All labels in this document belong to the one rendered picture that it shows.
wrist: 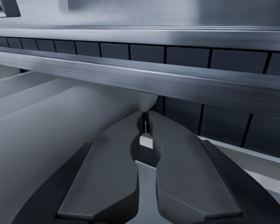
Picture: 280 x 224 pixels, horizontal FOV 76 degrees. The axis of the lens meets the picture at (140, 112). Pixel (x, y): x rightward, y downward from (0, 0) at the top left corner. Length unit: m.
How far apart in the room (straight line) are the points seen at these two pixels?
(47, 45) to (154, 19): 0.14
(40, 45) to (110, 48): 0.12
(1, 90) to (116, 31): 0.12
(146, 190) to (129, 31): 0.22
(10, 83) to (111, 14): 0.14
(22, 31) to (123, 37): 0.18
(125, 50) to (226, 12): 0.10
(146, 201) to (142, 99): 0.20
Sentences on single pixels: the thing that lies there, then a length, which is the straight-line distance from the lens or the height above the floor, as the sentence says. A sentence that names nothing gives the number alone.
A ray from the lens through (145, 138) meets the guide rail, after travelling 0.17.
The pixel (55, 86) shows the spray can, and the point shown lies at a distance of 0.17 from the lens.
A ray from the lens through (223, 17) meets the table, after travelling 0.20.
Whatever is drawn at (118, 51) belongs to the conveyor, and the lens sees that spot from 0.20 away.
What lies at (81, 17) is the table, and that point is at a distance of 0.30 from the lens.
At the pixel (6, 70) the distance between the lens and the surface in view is 0.35.
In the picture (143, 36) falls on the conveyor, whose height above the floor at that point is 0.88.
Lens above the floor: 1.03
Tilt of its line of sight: 48 degrees down
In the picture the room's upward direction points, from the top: 131 degrees counter-clockwise
